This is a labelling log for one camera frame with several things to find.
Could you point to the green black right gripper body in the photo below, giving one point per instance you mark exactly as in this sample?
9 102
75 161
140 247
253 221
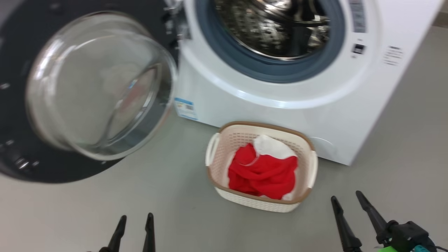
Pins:
406 236

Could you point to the round white filter cover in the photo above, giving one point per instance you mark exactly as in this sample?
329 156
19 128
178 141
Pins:
323 148

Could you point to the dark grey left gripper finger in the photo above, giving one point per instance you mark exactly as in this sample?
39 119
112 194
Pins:
149 234
115 239

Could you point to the grey spec sticker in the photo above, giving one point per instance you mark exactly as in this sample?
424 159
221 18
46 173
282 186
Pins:
357 15

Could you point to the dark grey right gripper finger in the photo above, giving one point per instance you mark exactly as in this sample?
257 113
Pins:
372 215
346 231

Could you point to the printed black text label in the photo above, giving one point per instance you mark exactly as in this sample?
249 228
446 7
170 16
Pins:
392 56

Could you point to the perforated steel washer drum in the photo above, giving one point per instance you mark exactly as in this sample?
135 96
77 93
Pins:
273 28

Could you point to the blue energy label sticker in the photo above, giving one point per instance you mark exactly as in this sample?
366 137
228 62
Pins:
185 108

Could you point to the dark round glass washer door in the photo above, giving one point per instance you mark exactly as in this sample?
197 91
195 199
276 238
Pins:
17 105

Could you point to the red and white garment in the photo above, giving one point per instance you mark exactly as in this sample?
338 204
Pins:
266 175

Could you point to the white front-load washing machine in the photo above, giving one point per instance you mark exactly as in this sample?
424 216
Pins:
315 115

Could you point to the grey rubber door gasket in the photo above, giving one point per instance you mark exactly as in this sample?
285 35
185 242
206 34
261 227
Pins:
210 38

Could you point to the cream perforated laundry basket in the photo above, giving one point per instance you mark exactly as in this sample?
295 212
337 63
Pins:
224 147

